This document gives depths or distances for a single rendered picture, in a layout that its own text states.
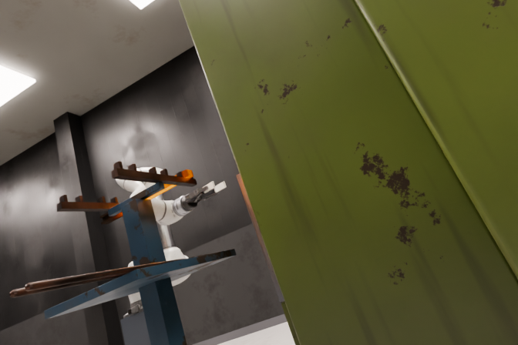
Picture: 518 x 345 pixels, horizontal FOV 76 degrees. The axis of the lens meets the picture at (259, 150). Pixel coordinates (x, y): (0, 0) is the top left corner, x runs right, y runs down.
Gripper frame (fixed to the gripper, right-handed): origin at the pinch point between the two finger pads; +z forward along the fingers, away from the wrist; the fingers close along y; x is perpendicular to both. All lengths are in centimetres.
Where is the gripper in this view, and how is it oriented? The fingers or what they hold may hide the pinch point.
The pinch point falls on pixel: (215, 186)
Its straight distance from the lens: 155.6
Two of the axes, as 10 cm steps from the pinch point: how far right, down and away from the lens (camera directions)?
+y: -5.7, -0.8, -8.2
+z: 7.5, -4.6, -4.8
